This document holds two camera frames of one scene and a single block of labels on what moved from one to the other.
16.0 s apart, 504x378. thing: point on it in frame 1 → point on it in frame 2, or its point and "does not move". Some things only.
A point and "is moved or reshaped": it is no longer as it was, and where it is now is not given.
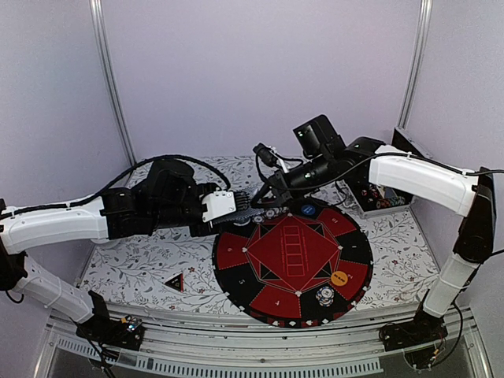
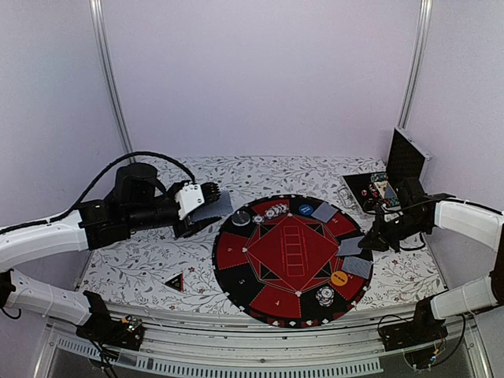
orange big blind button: (339, 278) does not move
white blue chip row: (270, 214) does not move
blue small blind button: (308, 209) does not move
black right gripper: (282, 190) → (379, 238)
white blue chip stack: (325, 296) does not move
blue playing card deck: (240, 215) is moved or reshaped
